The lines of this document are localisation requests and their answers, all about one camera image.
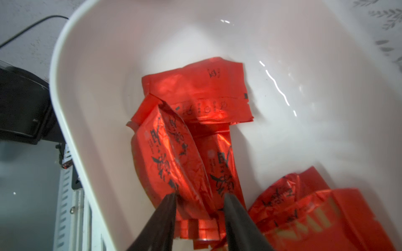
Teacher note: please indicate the red tea bag three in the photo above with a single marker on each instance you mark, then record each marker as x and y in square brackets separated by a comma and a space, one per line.
[214, 144]

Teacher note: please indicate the red tea bag five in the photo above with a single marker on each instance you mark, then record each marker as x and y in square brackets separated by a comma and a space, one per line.
[210, 91]

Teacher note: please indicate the red tea bag one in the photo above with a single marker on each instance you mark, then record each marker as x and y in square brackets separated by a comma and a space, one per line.
[326, 220]

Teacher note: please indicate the red tea bag four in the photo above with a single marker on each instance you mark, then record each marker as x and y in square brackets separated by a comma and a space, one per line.
[167, 160]

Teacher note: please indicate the red tea bag six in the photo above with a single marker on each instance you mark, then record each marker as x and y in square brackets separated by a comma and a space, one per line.
[286, 191]

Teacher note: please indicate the white plastic storage box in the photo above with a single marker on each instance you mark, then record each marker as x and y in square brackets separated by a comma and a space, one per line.
[321, 91]

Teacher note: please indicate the metal base rail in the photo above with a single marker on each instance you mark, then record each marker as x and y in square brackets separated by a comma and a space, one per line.
[76, 225]

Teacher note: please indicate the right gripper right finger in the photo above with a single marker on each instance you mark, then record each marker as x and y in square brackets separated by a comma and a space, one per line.
[241, 232]

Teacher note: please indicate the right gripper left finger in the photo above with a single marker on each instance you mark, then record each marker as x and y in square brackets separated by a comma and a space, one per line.
[158, 233]

